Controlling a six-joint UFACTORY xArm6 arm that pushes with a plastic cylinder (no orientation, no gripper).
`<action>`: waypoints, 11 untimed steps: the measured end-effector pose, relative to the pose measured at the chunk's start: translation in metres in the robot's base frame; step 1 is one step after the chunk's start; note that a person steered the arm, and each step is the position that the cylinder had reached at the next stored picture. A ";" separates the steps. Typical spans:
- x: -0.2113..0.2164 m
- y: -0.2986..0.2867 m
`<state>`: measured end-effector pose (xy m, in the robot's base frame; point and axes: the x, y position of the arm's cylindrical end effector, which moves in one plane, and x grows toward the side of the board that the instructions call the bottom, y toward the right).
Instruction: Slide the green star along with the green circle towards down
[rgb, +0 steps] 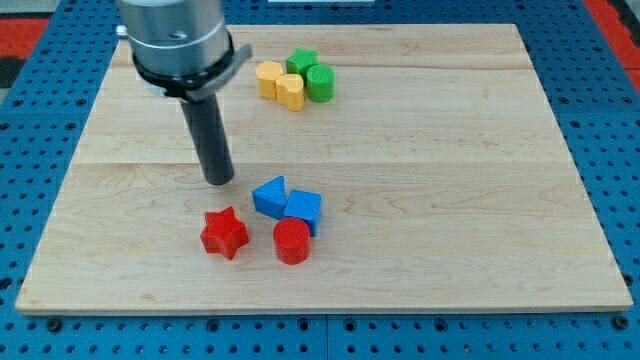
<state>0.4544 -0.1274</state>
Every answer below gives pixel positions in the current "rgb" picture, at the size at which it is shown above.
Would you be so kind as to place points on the green star block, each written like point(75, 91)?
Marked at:
point(300, 61)

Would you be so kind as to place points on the red cylinder block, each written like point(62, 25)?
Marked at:
point(292, 240)

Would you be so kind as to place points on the yellow hexagon block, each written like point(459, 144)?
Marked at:
point(266, 75)

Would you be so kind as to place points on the blue triangle block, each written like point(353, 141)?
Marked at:
point(270, 198)

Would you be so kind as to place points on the red star block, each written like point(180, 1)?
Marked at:
point(224, 233)

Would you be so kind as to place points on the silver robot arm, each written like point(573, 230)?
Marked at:
point(183, 49)

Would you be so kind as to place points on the light wooden board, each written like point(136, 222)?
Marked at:
point(446, 184)

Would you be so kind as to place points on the green cylinder block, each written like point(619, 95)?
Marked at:
point(320, 83)

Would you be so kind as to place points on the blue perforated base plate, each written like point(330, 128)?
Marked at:
point(589, 89)

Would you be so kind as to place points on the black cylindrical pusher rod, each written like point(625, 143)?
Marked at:
point(206, 128)

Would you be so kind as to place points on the yellow heart block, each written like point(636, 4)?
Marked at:
point(290, 91)

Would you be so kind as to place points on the blue cube block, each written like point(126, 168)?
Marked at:
point(306, 206)

